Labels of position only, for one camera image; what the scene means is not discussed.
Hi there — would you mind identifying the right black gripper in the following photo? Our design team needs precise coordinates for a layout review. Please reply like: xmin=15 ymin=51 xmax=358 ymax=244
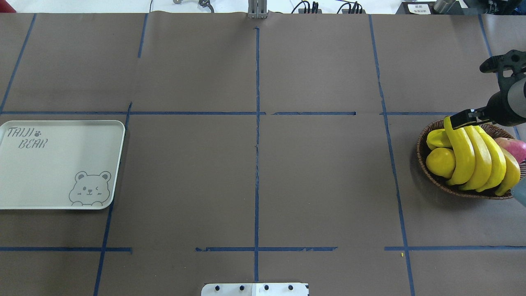
xmin=450 ymin=88 xmax=512 ymax=130

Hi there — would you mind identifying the yellow banana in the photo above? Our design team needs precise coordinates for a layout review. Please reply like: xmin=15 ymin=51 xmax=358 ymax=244
xmin=475 ymin=126 xmax=506 ymax=192
xmin=443 ymin=116 xmax=475 ymax=186
xmin=459 ymin=126 xmax=492 ymax=191
xmin=495 ymin=148 xmax=521 ymax=196

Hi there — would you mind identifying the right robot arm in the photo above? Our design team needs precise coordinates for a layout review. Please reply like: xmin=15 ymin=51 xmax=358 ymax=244
xmin=443 ymin=78 xmax=526 ymax=130

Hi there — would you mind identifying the brown wicker basket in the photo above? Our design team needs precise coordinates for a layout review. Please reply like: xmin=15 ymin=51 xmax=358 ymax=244
xmin=416 ymin=120 xmax=525 ymax=200

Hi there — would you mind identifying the yellow starfruit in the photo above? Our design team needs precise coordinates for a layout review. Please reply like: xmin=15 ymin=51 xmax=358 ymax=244
xmin=426 ymin=129 xmax=452 ymax=150

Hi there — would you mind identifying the yellow lemon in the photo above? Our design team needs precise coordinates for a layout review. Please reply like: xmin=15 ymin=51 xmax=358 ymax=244
xmin=426 ymin=148 xmax=456 ymax=179

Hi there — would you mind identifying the red pink apple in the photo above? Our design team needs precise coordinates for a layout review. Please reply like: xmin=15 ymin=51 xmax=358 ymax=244
xmin=494 ymin=137 xmax=526 ymax=164

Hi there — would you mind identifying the black label box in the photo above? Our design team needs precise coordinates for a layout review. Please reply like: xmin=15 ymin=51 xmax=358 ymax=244
xmin=395 ymin=0 xmax=464 ymax=15

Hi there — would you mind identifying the white bear tray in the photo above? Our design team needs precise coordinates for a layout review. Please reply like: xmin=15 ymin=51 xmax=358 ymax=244
xmin=0 ymin=120 xmax=125 ymax=210

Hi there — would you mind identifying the black cable connector right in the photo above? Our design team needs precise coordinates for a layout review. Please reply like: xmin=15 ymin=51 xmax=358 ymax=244
xmin=336 ymin=0 xmax=366 ymax=14

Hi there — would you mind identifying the black cable connector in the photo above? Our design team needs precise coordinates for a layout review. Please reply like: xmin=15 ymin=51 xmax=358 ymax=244
xmin=336 ymin=0 xmax=366 ymax=14
xmin=291 ymin=0 xmax=323 ymax=14

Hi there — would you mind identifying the black cable connector left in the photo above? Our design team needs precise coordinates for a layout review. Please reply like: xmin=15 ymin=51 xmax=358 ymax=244
xmin=291 ymin=0 xmax=323 ymax=14

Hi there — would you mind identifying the aluminium frame post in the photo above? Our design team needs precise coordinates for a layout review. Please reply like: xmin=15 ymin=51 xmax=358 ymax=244
xmin=247 ymin=0 xmax=268 ymax=19

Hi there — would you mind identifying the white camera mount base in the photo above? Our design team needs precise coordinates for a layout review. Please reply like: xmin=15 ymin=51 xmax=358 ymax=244
xmin=201 ymin=282 xmax=310 ymax=296

